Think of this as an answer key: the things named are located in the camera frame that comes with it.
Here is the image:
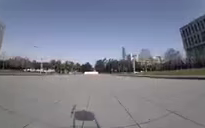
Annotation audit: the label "row of trees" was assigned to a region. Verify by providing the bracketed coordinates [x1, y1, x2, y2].
[0, 48, 205, 74]

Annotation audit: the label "white low barrier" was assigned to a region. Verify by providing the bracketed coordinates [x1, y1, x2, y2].
[83, 70, 100, 76]

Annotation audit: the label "grey paved plaza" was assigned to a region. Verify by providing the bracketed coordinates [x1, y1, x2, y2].
[0, 73, 205, 128]

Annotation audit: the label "distant towers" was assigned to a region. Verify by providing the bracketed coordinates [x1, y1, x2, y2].
[121, 46, 164, 65]

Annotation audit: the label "street lamp pole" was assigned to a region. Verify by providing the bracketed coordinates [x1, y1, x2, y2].
[33, 45, 44, 73]

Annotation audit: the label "grass strip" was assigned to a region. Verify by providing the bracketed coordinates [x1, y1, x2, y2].
[136, 67, 205, 77]

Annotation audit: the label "grey building with windows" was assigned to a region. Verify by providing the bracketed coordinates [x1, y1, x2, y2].
[179, 9, 205, 64]

